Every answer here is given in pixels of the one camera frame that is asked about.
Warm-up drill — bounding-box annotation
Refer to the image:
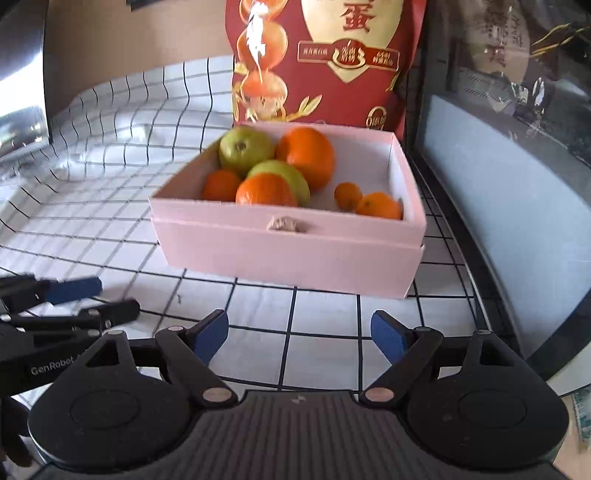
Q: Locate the red snack bag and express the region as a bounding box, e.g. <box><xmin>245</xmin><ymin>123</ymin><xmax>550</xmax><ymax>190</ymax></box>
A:
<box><xmin>225</xmin><ymin>0</ymin><xmax>428</xmax><ymax>141</ymax></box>

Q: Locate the checkered white tablecloth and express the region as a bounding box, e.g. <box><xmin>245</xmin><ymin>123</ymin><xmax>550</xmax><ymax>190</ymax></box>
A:
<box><xmin>0</xmin><ymin>55</ymin><xmax>525</xmax><ymax>407</ymax></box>

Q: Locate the glass panel computer case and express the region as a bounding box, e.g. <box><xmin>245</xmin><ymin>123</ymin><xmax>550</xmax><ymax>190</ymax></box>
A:
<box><xmin>402</xmin><ymin>0</ymin><xmax>591</xmax><ymax>395</ymax></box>

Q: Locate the large green guava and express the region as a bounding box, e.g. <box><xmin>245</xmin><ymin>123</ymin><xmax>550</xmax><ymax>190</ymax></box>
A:
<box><xmin>246</xmin><ymin>160</ymin><xmax>311</xmax><ymax>207</ymax></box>

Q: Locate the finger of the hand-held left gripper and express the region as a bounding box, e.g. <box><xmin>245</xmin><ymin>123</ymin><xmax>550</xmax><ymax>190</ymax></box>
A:
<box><xmin>0</xmin><ymin>299</ymin><xmax>141</xmax><ymax>344</ymax></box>
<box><xmin>0</xmin><ymin>274</ymin><xmax>103</xmax><ymax>315</ymax></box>

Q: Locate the small tangerine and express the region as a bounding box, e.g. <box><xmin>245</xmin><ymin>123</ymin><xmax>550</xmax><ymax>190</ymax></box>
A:
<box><xmin>334</xmin><ymin>182</ymin><xmax>363</xmax><ymax>211</ymax></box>
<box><xmin>355</xmin><ymin>192</ymin><xmax>404</xmax><ymax>221</ymax></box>
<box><xmin>202</xmin><ymin>169</ymin><xmax>243</xmax><ymax>202</ymax></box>

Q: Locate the large orange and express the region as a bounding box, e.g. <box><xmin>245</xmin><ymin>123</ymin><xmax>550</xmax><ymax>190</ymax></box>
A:
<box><xmin>276</xmin><ymin>127</ymin><xmax>336</xmax><ymax>191</ymax></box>

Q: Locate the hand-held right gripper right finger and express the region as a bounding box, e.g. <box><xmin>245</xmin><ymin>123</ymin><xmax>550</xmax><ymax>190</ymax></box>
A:
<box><xmin>360</xmin><ymin>310</ymin><xmax>522</xmax><ymax>410</ymax></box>

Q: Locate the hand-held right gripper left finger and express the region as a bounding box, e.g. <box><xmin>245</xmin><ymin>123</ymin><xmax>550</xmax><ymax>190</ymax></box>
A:
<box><xmin>78</xmin><ymin>309</ymin><xmax>238</xmax><ymax>410</ymax></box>

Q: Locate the small green guava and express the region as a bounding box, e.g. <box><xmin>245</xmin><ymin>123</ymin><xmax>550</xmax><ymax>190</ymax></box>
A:
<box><xmin>218</xmin><ymin>126</ymin><xmax>276</xmax><ymax>178</ymax></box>

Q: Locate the person's left hand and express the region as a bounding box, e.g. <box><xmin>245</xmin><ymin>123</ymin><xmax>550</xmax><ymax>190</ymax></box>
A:
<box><xmin>0</xmin><ymin>398</ymin><xmax>34</xmax><ymax>468</ymax></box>

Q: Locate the pink cardboard box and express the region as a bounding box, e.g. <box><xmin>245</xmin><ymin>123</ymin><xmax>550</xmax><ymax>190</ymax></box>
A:
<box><xmin>148</xmin><ymin>121</ymin><xmax>428</xmax><ymax>301</ymax></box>

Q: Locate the black computer monitor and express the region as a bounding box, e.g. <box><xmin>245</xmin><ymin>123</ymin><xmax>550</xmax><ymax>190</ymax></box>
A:
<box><xmin>0</xmin><ymin>0</ymin><xmax>51</xmax><ymax>162</ymax></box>

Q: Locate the medium mandarin orange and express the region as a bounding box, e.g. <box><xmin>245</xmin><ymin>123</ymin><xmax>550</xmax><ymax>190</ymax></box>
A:
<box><xmin>235</xmin><ymin>173</ymin><xmax>298</xmax><ymax>208</ymax></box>

